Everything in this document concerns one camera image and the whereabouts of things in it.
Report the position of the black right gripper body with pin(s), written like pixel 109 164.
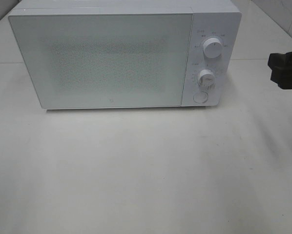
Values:
pixel 281 69

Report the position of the white timer knob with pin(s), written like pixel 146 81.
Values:
pixel 206 78

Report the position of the round white door button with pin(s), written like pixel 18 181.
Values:
pixel 200 97

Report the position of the white microwave door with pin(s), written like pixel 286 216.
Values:
pixel 105 61

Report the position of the upper white control knob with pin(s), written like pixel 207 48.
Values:
pixel 212 47

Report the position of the white microwave oven body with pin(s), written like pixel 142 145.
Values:
pixel 210 18

